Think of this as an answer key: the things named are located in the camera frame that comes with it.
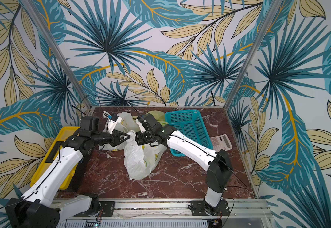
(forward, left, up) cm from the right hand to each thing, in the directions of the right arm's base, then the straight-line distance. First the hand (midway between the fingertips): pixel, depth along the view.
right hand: (135, 138), depth 76 cm
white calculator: (+8, -54, -20) cm, 58 cm away
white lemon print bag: (+17, +8, -11) cm, 21 cm away
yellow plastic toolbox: (+8, +50, -6) cm, 51 cm away
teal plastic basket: (+25, -36, -22) cm, 49 cm away
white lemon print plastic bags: (-11, -3, -5) cm, 12 cm away
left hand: (-2, +4, +3) cm, 5 cm away
